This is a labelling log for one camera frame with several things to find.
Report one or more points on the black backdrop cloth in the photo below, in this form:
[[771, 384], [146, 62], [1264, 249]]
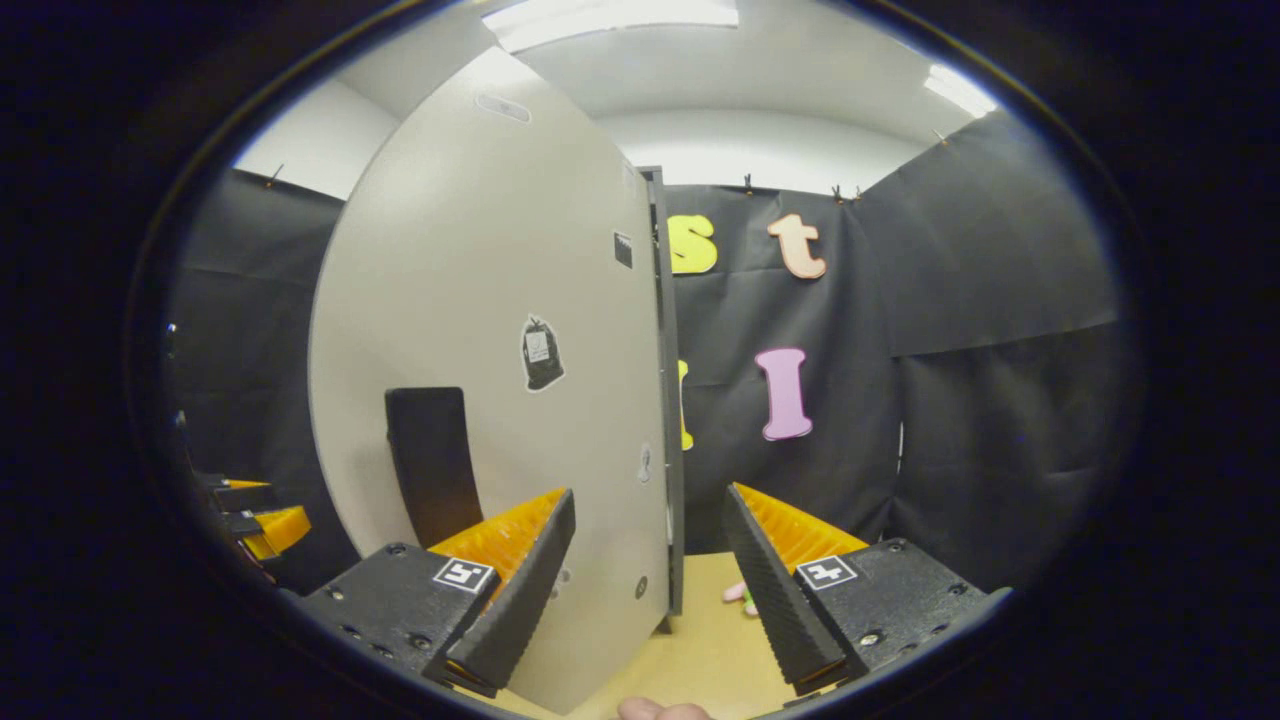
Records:
[[1000, 450]]

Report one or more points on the beige cabinet door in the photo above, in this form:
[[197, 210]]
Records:
[[480, 250]]

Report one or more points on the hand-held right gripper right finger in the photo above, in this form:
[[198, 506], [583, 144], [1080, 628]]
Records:
[[775, 600]]

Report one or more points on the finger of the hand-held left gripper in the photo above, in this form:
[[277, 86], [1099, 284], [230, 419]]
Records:
[[240, 495], [280, 530]]

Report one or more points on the grey cabinet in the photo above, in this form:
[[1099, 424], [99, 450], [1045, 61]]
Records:
[[672, 400]]

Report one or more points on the ceiling light panel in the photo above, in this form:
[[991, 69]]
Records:
[[960, 90]]

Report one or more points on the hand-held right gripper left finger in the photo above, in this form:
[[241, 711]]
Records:
[[525, 595]]

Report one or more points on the green pink plush toy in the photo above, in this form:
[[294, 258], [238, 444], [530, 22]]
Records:
[[735, 592]]

